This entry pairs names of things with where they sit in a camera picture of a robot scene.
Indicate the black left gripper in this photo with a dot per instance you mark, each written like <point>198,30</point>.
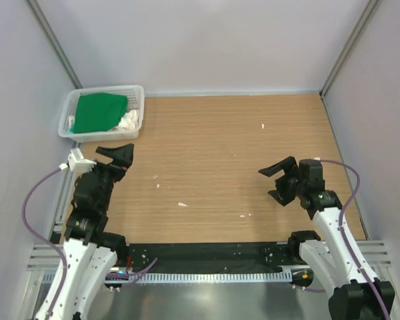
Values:
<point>122,156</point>

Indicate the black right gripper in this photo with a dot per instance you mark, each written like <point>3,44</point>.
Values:
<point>289,165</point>

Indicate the green t shirt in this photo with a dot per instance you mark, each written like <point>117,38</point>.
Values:
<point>99,112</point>

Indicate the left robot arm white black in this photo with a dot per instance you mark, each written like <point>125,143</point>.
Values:
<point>88,252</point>

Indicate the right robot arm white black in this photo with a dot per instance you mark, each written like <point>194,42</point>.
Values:
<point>353,288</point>

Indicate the white t shirt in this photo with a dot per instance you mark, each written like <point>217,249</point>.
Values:
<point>129,121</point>

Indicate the white plastic basket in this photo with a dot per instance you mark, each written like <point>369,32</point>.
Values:
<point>136,99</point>

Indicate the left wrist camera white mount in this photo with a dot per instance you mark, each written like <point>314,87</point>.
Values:
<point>77,163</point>

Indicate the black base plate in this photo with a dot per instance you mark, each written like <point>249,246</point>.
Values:
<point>212,258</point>

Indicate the white slotted cable duct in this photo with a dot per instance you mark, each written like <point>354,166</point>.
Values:
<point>165,278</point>

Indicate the aluminium frame rail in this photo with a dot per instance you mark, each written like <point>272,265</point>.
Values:
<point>43,257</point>

